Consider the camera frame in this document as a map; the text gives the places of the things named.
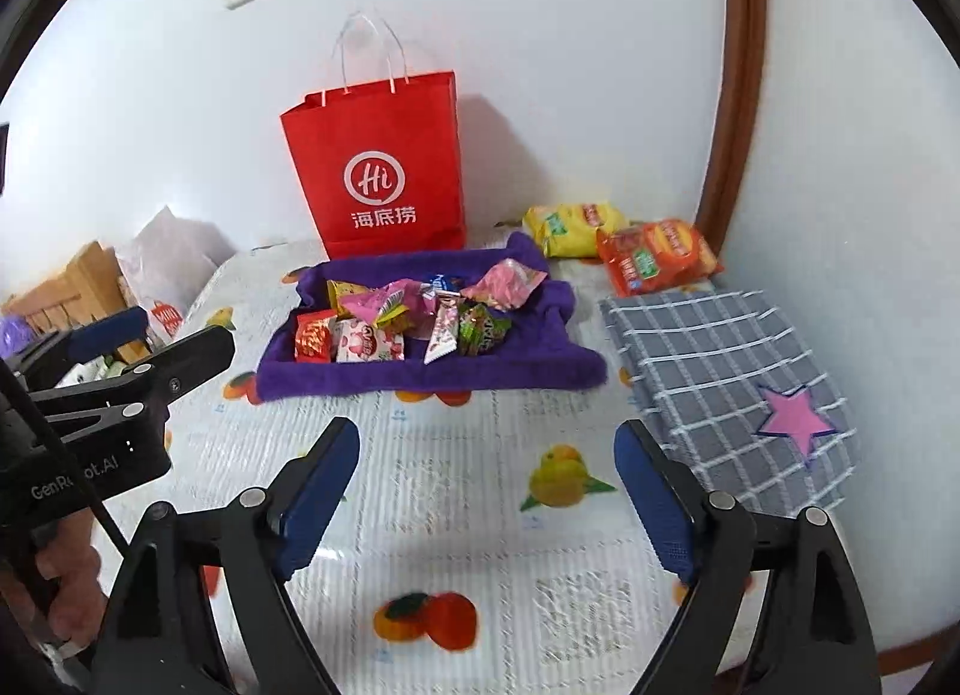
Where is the brown wooden door frame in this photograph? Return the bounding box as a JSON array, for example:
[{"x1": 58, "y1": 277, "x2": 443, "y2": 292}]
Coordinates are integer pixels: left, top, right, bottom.
[{"x1": 694, "y1": 0, "x2": 766, "y2": 246}]

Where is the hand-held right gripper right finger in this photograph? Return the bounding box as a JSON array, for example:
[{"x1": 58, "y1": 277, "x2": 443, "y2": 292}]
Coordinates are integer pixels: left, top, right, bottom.
[{"x1": 613, "y1": 419, "x2": 882, "y2": 695}]

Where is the red snack packet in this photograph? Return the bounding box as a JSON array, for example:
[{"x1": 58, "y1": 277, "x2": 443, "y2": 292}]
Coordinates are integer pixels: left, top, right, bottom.
[{"x1": 295, "y1": 310, "x2": 338, "y2": 364}]

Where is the pink silver foil snack packet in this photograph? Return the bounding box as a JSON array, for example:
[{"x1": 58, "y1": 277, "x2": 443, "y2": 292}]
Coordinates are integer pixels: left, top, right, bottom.
[{"x1": 337, "y1": 280, "x2": 425, "y2": 328}]

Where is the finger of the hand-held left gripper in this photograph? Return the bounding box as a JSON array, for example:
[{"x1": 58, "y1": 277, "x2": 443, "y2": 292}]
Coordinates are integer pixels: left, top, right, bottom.
[
  {"x1": 30, "y1": 323, "x2": 237, "y2": 435},
  {"x1": 0, "y1": 306, "x2": 151, "y2": 392}
]

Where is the purple towel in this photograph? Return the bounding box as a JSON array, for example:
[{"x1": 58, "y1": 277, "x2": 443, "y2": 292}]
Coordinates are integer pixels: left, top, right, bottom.
[{"x1": 257, "y1": 231, "x2": 608, "y2": 403}]

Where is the wooden headboard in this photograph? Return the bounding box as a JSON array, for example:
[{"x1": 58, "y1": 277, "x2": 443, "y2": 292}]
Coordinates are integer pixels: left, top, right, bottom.
[{"x1": 0, "y1": 241, "x2": 151, "y2": 366}]

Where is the orange chips bag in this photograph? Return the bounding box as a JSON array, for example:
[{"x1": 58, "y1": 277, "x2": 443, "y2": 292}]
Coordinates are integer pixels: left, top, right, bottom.
[{"x1": 596, "y1": 218, "x2": 725, "y2": 297}]

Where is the person's left hand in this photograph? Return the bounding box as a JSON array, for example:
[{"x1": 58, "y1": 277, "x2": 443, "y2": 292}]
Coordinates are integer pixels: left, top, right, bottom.
[{"x1": 26, "y1": 504, "x2": 113, "y2": 658}]

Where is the fruit print table cover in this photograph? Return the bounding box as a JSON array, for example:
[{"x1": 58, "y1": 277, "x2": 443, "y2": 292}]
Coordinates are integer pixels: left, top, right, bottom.
[{"x1": 112, "y1": 222, "x2": 886, "y2": 695}]

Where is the yellow chips bag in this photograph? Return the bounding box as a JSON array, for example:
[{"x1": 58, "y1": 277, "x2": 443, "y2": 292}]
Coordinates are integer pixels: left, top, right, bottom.
[{"x1": 523, "y1": 203, "x2": 631, "y2": 259}]

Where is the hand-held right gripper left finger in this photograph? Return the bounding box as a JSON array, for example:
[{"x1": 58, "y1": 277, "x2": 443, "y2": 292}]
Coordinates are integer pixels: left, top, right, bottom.
[{"x1": 90, "y1": 416, "x2": 362, "y2": 695}]

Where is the white plastic shopping bag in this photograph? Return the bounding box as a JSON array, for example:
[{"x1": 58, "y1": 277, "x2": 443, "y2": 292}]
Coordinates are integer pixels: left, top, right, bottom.
[{"x1": 116, "y1": 206, "x2": 233, "y2": 351}]

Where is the green snack packet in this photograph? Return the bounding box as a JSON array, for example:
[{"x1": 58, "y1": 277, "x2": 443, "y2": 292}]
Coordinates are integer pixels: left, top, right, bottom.
[{"x1": 457, "y1": 301, "x2": 515, "y2": 356}]

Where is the long white pink snack packet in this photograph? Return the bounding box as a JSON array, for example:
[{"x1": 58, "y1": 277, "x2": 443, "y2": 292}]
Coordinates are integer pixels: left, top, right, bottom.
[{"x1": 424, "y1": 292, "x2": 462, "y2": 366}]

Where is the grey plaid cloth pink star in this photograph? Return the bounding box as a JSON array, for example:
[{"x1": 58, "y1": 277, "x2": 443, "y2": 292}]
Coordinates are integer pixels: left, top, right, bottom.
[{"x1": 600, "y1": 287, "x2": 857, "y2": 516}]

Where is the red paper bag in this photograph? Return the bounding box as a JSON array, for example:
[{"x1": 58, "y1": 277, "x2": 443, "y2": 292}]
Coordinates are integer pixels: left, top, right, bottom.
[{"x1": 281, "y1": 12, "x2": 467, "y2": 261}]

